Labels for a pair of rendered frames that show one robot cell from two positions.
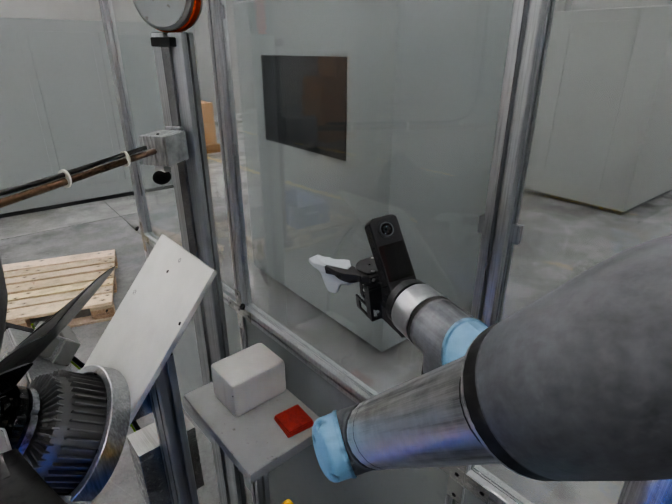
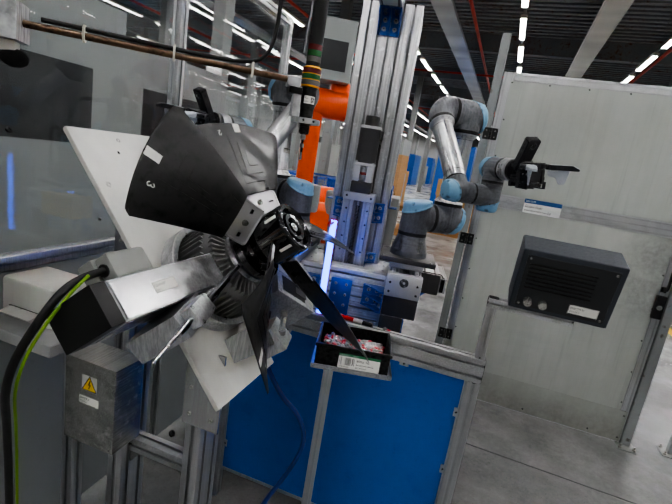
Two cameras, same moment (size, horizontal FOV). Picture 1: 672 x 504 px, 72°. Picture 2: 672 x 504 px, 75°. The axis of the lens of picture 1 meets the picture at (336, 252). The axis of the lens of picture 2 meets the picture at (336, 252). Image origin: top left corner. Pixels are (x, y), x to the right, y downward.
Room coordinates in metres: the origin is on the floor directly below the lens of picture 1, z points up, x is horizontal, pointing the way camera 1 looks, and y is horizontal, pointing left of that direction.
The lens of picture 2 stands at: (1.00, 1.55, 1.39)
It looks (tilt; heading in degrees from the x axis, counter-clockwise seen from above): 12 degrees down; 238
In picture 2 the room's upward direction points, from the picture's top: 9 degrees clockwise
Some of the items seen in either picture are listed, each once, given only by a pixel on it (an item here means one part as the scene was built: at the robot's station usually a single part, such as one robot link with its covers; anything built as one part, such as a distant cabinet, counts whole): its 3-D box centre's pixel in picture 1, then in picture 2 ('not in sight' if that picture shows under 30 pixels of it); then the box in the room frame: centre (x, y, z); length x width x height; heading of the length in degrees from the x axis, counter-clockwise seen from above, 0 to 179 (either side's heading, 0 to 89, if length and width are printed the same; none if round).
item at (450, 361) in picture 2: not in sight; (346, 332); (0.20, 0.40, 0.82); 0.90 x 0.04 x 0.08; 131
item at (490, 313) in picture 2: not in sight; (486, 327); (-0.09, 0.73, 0.96); 0.03 x 0.03 x 0.20; 41
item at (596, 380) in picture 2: not in sight; (567, 244); (-1.45, 0.09, 1.10); 1.21 x 0.06 x 2.20; 131
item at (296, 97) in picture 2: not in sight; (303, 101); (0.54, 0.56, 1.50); 0.09 x 0.07 x 0.10; 166
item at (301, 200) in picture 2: not in sight; (297, 194); (0.18, -0.14, 1.20); 0.13 x 0.12 x 0.14; 115
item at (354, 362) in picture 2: not in sight; (353, 348); (0.27, 0.56, 0.85); 0.22 x 0.17 x 0.07; 146
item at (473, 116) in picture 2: not in sight; (455, 168); (-0.34, 0.21, 1.41); 0.15 x 0.12 x 0.55; 166
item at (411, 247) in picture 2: not in sight; (410, 242); (-0.21, 0.18, 1.09); 0.15 x 0.15 x 0.10
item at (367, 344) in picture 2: not in sight; (353, 351); (0.27, 0.57, 0.84); 0.19 x 0.14 x 0.05; 146
